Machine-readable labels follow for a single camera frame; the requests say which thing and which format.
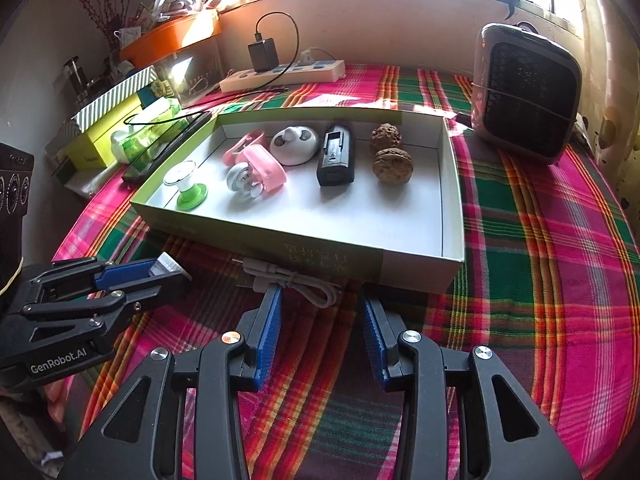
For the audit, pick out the grey portable heater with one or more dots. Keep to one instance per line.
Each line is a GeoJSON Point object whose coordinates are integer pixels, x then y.
{"type": "Point", "coordinates": [525, 95]}

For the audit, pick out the orange plastic tray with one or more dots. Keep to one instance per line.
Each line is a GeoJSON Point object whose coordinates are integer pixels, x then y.
{"type": "Point", "coordinates": [170, 37]}

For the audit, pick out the black speaker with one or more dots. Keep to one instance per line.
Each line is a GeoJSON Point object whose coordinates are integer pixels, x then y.
{"type": "Point", "coordinates": [12, 200]}

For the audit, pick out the white spool with green base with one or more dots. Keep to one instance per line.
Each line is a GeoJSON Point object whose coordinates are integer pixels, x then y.
{"type": "Point", "coordinates": [190, 199]}

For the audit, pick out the pink clip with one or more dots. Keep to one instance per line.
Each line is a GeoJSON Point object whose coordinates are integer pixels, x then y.
{"type": "Point", "coordinates": [239, 142]}

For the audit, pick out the yellow-green box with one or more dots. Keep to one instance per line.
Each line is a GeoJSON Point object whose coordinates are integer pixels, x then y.
{"type": "Point", "coordinates": [95, 142]}

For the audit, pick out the red dried branches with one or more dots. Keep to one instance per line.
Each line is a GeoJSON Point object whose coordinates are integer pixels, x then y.
{"type": "Point", "coordinates": [100, 5]}

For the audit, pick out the clear plastic box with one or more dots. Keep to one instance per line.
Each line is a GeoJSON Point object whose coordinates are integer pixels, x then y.
{"type": "Point", "coordinates": [192, 77]}

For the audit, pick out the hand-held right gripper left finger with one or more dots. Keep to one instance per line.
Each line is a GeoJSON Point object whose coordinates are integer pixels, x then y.
{"type": "Point", "coordinates": [267, 340]}

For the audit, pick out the green and white cardboard box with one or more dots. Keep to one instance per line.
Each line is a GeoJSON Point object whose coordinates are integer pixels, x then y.
{"type": "Point", "coordinates": [350, 215]}

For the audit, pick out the white mug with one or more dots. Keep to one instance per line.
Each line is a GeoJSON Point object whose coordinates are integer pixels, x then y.
{"type": "Point", "coordinates": [127, 39]}

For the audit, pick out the white power strip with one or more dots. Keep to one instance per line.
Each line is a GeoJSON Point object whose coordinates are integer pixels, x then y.
{"type": "Point", "coordinates": [300, 74]}

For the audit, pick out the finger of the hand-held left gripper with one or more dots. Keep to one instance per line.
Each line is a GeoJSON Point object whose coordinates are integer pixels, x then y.
{"type": "Point", "coordinates": [125, 275]}
{"type": "Point", "coordinates": [155, 292]}

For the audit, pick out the glass jar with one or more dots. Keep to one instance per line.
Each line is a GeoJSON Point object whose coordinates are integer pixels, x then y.
{"type": "Point", "coordinates": [75, 77]}

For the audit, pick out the heart print curtain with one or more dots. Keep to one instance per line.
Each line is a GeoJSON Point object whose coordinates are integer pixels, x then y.
{"type": "Point", "coordinates": [615, 85]}

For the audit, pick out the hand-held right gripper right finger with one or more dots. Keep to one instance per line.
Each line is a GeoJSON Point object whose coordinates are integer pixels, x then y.
{"type": "Point", "coordinates": [375, 345]}

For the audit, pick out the pink oblong case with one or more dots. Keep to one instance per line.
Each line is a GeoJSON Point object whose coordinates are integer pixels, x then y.
{"type": "Point", "coordinates": [269, 170]}

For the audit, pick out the green tissue pack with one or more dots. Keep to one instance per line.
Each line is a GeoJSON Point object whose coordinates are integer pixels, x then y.
{"type": "Point", "coordinates": [145, 132]}

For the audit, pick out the black battery pack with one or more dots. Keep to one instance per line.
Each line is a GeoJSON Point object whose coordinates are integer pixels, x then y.
{"type": "Point", "coordinates": [336, 160]}

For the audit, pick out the small white ribbed jar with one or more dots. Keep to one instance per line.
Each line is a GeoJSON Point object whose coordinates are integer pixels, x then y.
{"type": "Point", "coordinates": [167, 264]}

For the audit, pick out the striped gift box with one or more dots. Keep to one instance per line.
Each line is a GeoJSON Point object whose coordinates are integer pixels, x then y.
{"type": "Point", "coordinates": [110, 100]}

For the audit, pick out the grey-white round roller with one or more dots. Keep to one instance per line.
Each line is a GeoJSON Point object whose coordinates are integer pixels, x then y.
{"type": "Point", "coordinates": [240, 180]}

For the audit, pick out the white round gadget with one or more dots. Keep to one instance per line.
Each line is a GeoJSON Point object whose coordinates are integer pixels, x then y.
{"type": "Point", "coordinates": [295, 147]}

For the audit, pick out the black charger plug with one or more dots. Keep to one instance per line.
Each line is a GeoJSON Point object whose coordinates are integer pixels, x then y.
{"type": "Point", "coordinates": [262, 55]}

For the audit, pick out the brown walnut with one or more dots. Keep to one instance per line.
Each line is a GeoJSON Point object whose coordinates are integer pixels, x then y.
{"type": "Point", "coordinates": [385, 136]}
{"type": "Point", "coordinates": [393, 165]}

